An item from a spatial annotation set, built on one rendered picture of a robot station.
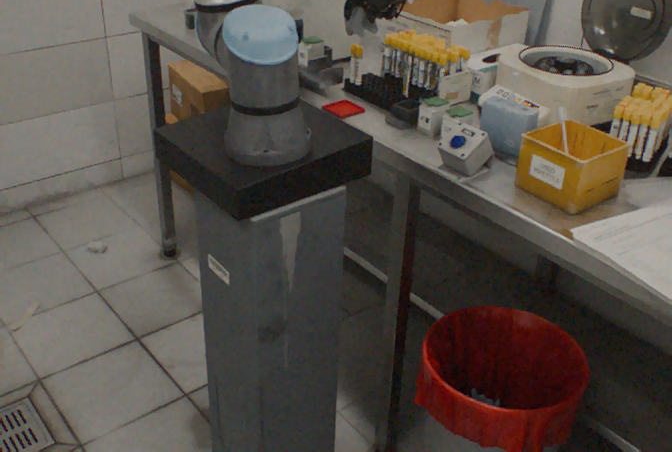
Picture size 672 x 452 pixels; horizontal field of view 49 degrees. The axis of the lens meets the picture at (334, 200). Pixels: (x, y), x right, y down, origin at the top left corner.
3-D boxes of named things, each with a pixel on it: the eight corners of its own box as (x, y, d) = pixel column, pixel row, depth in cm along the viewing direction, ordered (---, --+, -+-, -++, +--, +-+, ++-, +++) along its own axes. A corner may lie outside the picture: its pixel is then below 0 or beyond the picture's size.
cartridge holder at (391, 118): (384, 121, 157) (385, 105, 155) (413, 111, 162) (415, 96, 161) (402, 130, 154) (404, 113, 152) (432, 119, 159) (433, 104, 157)
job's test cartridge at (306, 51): (297, 66, 174) (297, 40, 171) (313, 63, 176) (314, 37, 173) (308, 71, 171) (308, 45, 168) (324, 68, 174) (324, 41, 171)
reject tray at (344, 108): (321, 108, 162) (321, 105, 162) (345, 102, 166) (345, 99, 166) (341, 119, 158) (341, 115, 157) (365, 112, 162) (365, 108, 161)
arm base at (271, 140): (265, 176, 120) (260, 121, 115) (207, 147, 129) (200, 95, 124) (329, 144, 129) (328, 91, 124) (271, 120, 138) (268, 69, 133)
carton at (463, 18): (376, 60, 192) (380, 1, 185) (453, 41, 208) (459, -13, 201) (445, 88, 176) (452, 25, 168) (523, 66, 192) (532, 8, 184)
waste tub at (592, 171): (511, 184, 134) (520, 134, 129) (559, 166, 141) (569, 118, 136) (572, 216, 125) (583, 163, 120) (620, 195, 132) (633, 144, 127)
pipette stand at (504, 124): (472, 149, 146) (478, 102, 142) (492, 139, 151) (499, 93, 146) (515, 166, 140) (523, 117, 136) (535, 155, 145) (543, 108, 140)
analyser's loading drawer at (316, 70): (269, 63, 181) (268, 42, 179) (291, 58, 185) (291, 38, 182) (320, 88, 167) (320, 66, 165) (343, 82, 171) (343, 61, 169)
